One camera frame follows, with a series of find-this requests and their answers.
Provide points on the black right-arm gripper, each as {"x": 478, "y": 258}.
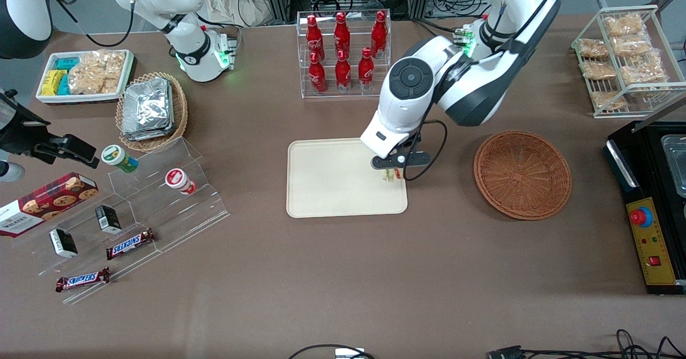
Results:
{"x": 24, "y": 134}

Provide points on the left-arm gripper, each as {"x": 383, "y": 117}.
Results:
{"x": 413, "y": 138}

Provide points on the small sandwich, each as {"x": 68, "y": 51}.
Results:
{"x": 393, "y": 174}

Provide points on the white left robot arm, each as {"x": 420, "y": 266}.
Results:
{"x": 482, "y": 85}

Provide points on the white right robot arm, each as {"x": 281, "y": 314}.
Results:
{"x": 177, "y": 5}

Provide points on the white rectangular snack tray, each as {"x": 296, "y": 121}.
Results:
{"x": 45, "y": 99}

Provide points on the cream plastic serving tray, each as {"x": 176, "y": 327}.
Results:
{"x": 337, "y": 182}

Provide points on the foil-wrapped sandwich pack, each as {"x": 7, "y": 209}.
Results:
{"x": 147, "y": 134}
{"x": 147, "y": 102}

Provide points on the wicker basket with foil packs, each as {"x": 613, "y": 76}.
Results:
{"x": 179, "y": 112}

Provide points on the empty brown wicker basket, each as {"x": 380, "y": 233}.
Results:
{"x": 522, "y": 176}

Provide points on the green lidded drink cup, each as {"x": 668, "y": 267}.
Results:
{"x": 118, "y": 158}

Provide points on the red tartan cookie box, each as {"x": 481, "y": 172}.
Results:
{"x": 48, "y": 201}

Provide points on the teal snack packet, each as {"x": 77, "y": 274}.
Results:
{"x": 64, "y": 85}
{"x": 68, "y": 62}

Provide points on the yellow snack packet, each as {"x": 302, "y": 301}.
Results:
{"x": 49, "y": 83}

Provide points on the small black carton box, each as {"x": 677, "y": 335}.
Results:
{"x": 63, "y": 242}
{"x": 108, "y": 219}

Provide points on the clear bag of crackers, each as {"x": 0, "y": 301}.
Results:
{"x": 96, "y": 72}

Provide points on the clear acrylic bottle rack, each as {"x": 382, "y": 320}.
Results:
{"x": 343, "y": 88}

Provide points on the red cola bottle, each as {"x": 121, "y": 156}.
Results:
{"x": 379, "y": 27}
{"x": 317, "y": 75}
{"x": 366, "y": 68}
{"x": 312, "y": 32}
{"x": 343, "y": 72}
{"x": 341, "y": 29}

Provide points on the Snickers chocolate bar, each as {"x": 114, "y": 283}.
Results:
{"x": 130, "y": 244}
{"x": 83, "y": 279}

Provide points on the clear acrylic stepped display stand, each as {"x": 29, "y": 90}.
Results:
{"x": 161, "y": 214}

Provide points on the red strawberry yogurt cup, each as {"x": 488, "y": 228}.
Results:
{"x": 179, "y": 181}

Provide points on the white plug adapter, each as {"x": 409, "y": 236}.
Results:
{"x": 349, "y": 353}

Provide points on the clear crispy snack bag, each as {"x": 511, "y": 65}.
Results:
{"x": 598, "y": 70}
{"x": 631, "y": 45}
{"x": 624, "y": 24}
{"x": 593, "y": 48}
{"x": 608, "y": 100}
{"x": 643, "y": 70}

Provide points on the cream cloth bag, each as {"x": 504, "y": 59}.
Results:
{"x": 236, "y": 0}

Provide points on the black appliance with yellow panel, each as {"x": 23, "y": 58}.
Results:
{"x": 635, "y": 177}

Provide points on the red emergency stop button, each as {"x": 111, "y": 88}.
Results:
{"x": 641, "y": 217}

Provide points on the steel pan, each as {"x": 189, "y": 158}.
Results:
{"x": 676, "y": 161}

